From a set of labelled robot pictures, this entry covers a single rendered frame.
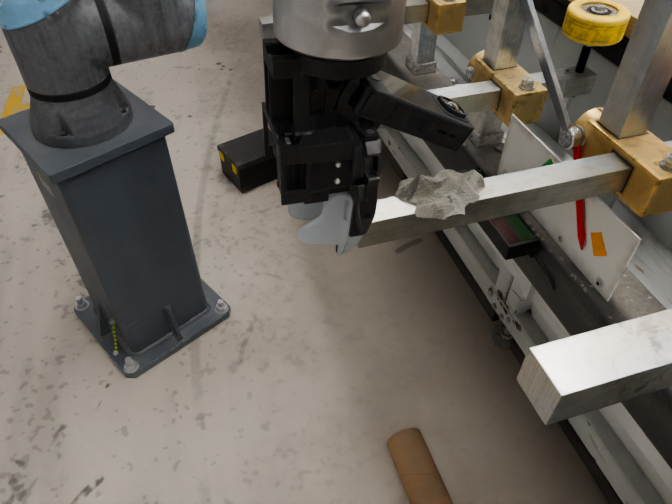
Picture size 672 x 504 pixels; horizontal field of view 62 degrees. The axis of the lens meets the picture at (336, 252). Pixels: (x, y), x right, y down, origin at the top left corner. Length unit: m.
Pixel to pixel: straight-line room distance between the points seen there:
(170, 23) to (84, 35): 0.15
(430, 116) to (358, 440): 0.99
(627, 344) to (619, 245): 0.36
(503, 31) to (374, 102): 0.44
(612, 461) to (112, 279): 1.09
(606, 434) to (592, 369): 0.97
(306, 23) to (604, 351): 0.26
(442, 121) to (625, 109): 0.25
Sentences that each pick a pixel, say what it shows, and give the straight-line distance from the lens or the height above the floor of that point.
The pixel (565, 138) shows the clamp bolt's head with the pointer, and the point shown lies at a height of 0.85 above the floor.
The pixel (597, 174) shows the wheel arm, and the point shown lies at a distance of 0.62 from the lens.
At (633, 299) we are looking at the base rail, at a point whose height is 0.70.
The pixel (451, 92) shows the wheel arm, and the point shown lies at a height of 0.82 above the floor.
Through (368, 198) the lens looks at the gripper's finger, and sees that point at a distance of 0.45.
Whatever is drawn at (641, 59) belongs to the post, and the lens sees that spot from 0.64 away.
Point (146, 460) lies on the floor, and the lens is 1.38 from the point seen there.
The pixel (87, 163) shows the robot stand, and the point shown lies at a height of 0.59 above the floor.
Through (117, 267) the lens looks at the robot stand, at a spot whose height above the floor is 0.32.
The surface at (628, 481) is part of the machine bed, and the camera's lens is 1.25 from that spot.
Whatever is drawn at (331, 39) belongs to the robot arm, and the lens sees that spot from 0.37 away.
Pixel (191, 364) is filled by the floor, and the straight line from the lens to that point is 1.49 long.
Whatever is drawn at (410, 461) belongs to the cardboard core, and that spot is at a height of 0.08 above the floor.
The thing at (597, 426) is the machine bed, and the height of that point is 0.17.
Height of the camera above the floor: 1.20
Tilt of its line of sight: 45 degrees down
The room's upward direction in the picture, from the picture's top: straight up
